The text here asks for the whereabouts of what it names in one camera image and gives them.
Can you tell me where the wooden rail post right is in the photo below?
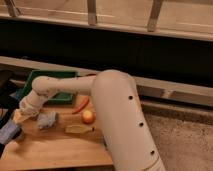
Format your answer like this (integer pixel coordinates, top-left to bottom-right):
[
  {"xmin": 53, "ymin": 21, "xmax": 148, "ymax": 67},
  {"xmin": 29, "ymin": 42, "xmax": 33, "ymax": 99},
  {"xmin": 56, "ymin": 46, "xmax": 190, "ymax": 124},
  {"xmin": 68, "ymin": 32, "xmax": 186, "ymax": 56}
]
[{"xmin": 147, "ymin": 0, "xmax": 164, "ymax": 32}]

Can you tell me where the yellow plastic bottle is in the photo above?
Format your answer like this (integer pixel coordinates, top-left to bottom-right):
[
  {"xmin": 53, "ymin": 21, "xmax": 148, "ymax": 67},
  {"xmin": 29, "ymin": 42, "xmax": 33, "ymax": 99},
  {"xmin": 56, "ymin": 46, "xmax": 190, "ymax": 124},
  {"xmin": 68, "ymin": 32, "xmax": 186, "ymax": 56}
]
[{"xmin": 65, "ymin": 125, "xmax": 94, "ymax": 134}]

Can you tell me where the wooden rail post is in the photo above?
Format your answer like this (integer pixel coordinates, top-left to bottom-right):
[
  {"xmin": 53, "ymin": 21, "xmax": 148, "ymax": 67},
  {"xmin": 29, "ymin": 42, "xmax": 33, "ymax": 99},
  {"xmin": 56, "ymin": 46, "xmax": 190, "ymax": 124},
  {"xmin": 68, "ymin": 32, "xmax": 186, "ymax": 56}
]
[
  {"xmin": 4, "ymin": 0, "xmax": 21, "ymax": 17},
  {"xmin": 147, "ymin": 0, "xmax": 164, "ymax": 32},
  {"xmin": 87, "ymin": 0, "xmax": 97, "ymax": 26}
]

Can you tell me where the yellow onion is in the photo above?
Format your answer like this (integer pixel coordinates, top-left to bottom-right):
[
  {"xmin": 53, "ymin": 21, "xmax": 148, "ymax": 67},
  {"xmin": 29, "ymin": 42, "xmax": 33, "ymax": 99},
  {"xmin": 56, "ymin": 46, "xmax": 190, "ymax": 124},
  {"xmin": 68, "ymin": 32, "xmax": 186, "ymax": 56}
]
[{"xmin": 81, "ymin": 110, "xmax": 96, "ymax": 124}]

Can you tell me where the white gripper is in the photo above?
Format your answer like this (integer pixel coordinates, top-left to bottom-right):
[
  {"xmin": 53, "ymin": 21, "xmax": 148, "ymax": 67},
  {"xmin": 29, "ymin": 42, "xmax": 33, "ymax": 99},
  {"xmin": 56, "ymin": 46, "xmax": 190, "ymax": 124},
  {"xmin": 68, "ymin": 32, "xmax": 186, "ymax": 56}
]
[{"xmin": 13, "ymin": 97, "xmax": 42, "ymax": 124}]

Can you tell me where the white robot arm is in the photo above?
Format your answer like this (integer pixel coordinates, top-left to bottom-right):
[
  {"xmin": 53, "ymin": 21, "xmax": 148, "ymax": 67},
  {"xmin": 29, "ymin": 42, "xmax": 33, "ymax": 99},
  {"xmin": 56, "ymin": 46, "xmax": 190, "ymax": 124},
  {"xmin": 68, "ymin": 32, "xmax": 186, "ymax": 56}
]
[{"xmin": 14, "ymin": 70, "xmax": 166, "ymax": 171}]

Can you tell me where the green tray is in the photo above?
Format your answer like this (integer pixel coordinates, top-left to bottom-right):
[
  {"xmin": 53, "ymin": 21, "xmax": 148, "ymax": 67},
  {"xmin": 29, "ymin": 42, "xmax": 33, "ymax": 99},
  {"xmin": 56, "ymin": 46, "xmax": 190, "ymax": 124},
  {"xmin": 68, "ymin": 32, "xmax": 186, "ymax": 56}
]
[{"xmin": 16, "ymin": 69, "xmax": 78, "ymax": 105}]

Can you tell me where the grey blue sponge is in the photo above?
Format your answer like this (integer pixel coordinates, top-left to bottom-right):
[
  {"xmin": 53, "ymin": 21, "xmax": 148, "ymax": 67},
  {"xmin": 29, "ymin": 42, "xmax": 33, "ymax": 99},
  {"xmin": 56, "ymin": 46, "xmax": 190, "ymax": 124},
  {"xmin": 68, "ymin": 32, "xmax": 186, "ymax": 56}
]
[{"xmin": 37, "ymin": 112, "xmax": 57, "ymax": 129}]

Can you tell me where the wooden rail post middle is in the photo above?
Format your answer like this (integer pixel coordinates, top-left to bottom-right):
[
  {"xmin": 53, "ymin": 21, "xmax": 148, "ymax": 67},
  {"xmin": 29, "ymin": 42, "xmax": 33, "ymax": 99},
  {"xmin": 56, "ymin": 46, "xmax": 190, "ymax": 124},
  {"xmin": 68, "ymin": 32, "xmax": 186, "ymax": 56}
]
[{"xmin": 87, "ymin": 0, "xmax": 97, "ymax": 26}]

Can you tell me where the red chili pepper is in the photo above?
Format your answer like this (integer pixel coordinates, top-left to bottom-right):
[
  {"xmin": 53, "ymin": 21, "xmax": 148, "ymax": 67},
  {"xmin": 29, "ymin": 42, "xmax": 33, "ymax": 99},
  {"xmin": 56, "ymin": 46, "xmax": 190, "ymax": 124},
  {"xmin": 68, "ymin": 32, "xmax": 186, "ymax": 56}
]
[{"xmin": 72, "ymin": 97, "xmax": 90, "ymax": 114}]

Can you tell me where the wooden rail post left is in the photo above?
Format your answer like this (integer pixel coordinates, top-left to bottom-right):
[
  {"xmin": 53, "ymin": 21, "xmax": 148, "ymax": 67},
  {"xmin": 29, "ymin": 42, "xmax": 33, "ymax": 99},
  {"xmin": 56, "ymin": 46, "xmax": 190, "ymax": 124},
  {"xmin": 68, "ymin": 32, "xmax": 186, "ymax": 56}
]
[{"xmin": 4, "ymin": 0, "xmax": 21, "ymax": 17}]

